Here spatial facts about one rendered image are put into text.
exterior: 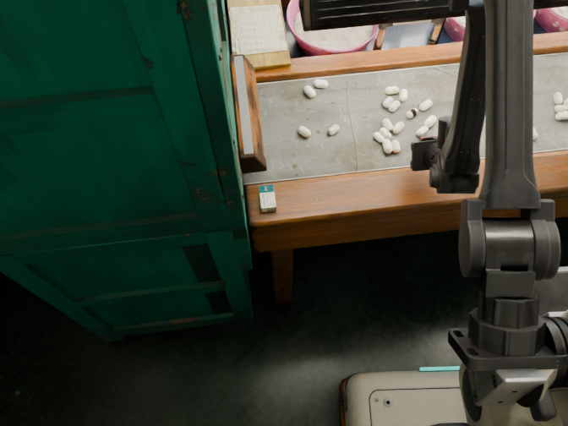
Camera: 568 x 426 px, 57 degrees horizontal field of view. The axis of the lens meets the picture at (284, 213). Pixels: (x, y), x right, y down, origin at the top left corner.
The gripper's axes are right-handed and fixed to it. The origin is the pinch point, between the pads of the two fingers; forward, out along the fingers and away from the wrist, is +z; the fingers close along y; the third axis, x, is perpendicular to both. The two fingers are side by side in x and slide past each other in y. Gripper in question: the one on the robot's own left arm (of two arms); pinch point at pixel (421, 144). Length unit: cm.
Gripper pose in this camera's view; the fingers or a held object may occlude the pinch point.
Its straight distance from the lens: 126.3
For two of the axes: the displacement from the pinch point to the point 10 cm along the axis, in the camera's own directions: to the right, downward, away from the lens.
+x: 0.8, 9.1, 4.0
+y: -9.9, 1.1, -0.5
